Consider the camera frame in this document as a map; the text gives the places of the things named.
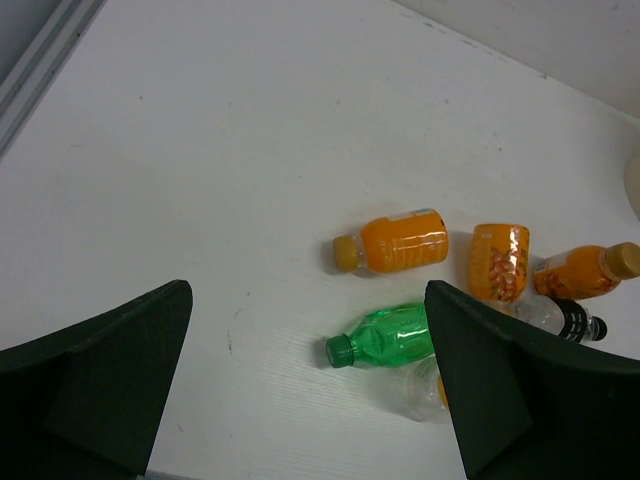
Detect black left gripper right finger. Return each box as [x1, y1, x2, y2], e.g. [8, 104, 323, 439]
[424, 280, 639, 479]

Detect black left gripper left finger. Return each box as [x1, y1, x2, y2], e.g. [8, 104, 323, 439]
[1, 280, 193, 479]

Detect clear bottle yellow cap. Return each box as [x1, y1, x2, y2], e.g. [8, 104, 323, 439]
[407, 355, 451, 424]

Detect cream panda bin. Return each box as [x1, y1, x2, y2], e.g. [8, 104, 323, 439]
[624, 153, 640, 219]

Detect clear bottle black label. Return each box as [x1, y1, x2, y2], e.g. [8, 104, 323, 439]
[506, 295, 608, 344]

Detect green plastic bottle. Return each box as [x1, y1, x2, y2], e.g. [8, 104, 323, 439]
[325, 302, 435, 369]

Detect orange bottle with gold cap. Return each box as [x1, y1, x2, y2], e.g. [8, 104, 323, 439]
[533, 242, 639, 301]

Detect orange fruit label bottle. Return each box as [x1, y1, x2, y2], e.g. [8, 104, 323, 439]
[468, 223, 530, 302]

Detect orange juice bottle plain label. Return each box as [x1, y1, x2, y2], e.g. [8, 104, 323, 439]
[332, 208, 449, 274]

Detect left aluminium side rail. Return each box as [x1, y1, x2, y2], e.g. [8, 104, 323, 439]
[1, 0, 104, 155]

